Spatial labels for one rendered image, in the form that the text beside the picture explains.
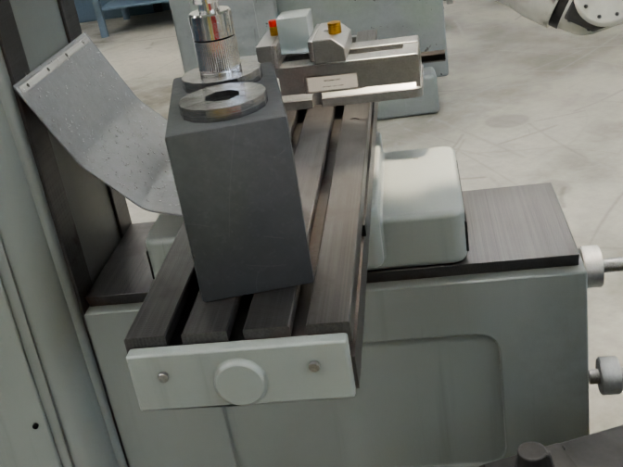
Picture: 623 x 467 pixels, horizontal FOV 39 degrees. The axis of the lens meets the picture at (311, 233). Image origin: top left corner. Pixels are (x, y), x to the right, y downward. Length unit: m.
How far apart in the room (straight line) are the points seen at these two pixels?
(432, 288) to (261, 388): 0.53
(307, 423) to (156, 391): 0.64
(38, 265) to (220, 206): 0.57
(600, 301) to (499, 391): 1.29
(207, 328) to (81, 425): 0.68
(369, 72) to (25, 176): 0.57
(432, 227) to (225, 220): 0.49
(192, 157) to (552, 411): 0.84
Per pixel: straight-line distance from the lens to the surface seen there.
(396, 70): 1.47
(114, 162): 1.40
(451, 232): 1.32
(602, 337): 2.57
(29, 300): 1.42
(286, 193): 0.88
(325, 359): 0.86
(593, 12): 1.17
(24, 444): 1.57
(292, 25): 1.50
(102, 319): 1.46
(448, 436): 1.53
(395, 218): 1.31
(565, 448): 1.27
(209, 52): 0.98
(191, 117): 0.88
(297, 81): 1.49
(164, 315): 0.93
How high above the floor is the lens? 1.41
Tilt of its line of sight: 25 degrees down
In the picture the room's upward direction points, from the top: 9 degrees counter-clockwise
